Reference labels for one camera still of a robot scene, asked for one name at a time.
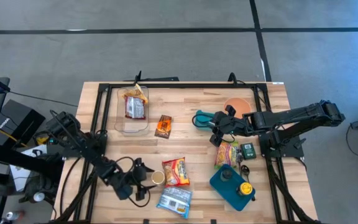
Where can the dark blue tray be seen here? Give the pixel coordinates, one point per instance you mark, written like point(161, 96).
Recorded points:
point(228, 193)

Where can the black spoon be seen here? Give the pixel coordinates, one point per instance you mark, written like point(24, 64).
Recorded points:
point(245, 171)

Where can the black frame bracket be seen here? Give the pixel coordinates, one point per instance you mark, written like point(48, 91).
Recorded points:
point(139, 77)
point(232, 77)

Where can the dark metal utensil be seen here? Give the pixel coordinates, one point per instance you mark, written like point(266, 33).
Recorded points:
point(239, 158)

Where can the black table frame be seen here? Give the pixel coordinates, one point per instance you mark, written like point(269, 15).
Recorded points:
point(182, 85)

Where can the small tan cup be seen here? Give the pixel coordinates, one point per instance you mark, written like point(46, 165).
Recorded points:
point(158, 177)

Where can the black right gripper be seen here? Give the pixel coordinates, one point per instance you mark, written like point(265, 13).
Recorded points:
point(228, 124)

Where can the black equipment case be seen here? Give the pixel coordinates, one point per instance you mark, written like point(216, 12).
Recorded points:
point(17, 119)

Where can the clear plastic container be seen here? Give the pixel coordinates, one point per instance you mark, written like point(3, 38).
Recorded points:
point(132, 124)

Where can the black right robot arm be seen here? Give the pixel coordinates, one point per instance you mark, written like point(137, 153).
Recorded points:
point(291, 116)

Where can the blue beef ramen packet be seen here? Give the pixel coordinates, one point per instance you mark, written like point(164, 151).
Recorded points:
point(175, 201)

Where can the teal rectangular container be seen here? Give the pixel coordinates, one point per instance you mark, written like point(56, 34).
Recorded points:
point(204, 124)

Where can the chicken ramen packet with green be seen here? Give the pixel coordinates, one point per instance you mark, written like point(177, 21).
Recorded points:
point(225, 155)

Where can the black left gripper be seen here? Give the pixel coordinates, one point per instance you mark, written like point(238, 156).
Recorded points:
point(126, 177)

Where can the small white cup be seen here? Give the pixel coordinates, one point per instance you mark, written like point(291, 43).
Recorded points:
point(38, 196)

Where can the small black cup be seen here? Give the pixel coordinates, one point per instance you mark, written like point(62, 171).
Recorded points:
point(226, 174)

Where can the orange brown candy bag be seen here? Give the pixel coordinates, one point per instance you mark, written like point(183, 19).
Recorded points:
point(163, 126)

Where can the orange bowl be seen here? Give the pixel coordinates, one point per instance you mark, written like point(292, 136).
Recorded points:
point(241, 105)

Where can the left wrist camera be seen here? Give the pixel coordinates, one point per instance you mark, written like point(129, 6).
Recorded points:
point(124, 193)

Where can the silver can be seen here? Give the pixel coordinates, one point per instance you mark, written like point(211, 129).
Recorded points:
point(11, 215)

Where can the red and yellow ramen packet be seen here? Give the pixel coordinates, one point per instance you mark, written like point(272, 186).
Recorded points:
point(175, 171)

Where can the white paper sheet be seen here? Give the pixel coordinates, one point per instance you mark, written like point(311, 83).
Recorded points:
point(20, 174)

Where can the red snack packet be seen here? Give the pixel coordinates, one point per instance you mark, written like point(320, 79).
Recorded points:
point(134, 108)

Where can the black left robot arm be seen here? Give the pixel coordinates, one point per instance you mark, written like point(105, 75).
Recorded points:
point(82, 146)

